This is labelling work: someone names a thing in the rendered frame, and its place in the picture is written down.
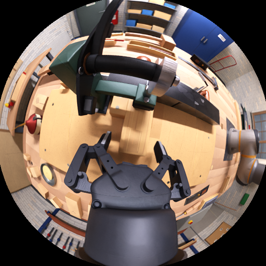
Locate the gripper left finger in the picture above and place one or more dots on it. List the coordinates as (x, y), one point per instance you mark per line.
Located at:
(103, 158)

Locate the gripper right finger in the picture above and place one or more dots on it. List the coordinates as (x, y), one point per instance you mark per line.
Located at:
(163, 161)

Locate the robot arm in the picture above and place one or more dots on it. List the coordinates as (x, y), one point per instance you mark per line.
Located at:
(247, 143)

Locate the pale maple drawer-side blank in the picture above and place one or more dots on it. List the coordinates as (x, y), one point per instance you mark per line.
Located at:
(135, 133)

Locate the pale wooden stop block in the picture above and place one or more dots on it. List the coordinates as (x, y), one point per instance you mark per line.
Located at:
(117, 111)

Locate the long dark steel plane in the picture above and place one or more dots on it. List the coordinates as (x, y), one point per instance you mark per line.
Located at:
(197, 103)

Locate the blue clamp rack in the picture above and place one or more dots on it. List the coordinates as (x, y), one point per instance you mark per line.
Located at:
(47, 222)

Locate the cork notice board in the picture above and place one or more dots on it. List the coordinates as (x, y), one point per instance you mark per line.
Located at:
(218, 232)

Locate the green clamp body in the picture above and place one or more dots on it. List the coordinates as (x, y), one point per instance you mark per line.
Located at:
(68, 62)

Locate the black control panel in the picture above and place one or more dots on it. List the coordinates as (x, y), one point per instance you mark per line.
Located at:
(197, 194)

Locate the wooden framed grey box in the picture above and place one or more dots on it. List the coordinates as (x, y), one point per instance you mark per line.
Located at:
(207, 201)

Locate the grey cabinet with red button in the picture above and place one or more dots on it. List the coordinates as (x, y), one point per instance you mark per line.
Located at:
(193, 218)

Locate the dark grey base sheet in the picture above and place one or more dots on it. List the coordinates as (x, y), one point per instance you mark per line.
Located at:
(229, 124)

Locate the silver round knob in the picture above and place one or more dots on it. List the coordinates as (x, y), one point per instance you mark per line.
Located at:
(166, 77)

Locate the perforated pale wooden block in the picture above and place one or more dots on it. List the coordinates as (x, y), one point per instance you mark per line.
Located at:
(40, 101)

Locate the green box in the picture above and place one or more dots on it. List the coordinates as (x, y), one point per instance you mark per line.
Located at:
(244, 198)

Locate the long steel ruler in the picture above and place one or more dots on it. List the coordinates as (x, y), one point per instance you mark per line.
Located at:
(191, 64)

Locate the window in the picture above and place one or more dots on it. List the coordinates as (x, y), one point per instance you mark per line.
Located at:
(259, 133)

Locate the brown round wooden knob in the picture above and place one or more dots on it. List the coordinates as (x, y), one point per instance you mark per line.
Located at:
(144, 58)

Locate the black box with orange buttons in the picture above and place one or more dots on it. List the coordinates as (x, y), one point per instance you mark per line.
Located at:
(200, 62)

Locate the wooden side bench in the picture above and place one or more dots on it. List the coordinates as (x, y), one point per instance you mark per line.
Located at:
(25, 83)

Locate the long wooden tray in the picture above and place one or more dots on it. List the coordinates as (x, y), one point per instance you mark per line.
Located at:
(145, 46)

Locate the tan wooden box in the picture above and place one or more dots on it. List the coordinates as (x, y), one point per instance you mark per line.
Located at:
(168, 42)

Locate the blue cabinet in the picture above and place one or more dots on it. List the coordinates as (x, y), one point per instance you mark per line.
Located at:
(199, 35)

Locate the red fire extinguisher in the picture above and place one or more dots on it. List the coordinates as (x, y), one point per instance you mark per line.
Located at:
(115, 17)

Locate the dark green door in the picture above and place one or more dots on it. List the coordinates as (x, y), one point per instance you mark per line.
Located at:
(91, 16)

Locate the grey shelf unit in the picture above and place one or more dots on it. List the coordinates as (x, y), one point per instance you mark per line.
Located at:
(149, 16)

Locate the black upright bracket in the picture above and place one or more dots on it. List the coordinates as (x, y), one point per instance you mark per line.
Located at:
(99, 31)

